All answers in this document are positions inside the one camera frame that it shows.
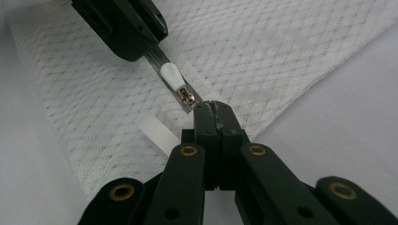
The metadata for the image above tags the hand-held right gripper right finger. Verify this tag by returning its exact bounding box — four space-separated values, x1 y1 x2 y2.
212 99 252 191

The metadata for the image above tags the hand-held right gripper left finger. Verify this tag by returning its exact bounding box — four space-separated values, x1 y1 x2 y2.
180 100 221 191

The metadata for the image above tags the white zippered fabric cover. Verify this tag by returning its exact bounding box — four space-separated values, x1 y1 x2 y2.
5 0 398 202

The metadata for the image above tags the white table sheet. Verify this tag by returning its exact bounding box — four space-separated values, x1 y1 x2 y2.
0 0 398 225

